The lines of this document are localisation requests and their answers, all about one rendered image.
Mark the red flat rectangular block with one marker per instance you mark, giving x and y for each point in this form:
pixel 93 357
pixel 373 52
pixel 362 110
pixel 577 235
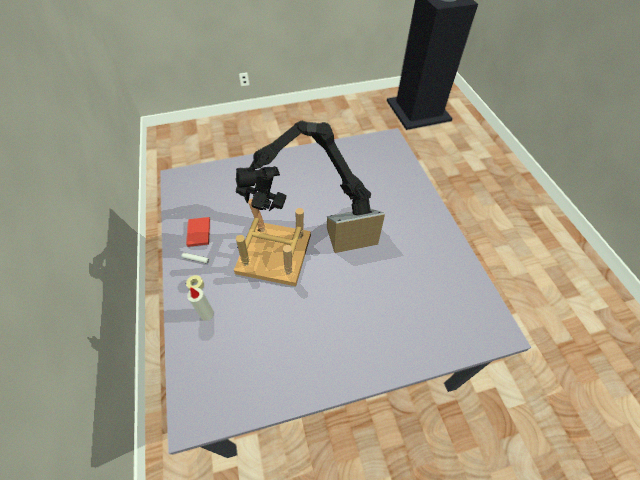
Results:
pixel 198 232

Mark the tan wooden stool leg frame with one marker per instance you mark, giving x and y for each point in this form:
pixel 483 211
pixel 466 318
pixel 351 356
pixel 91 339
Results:
pixel 288 250

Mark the tan wooden stool seat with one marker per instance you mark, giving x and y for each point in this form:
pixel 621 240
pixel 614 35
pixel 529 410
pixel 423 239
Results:
pixel 266 261

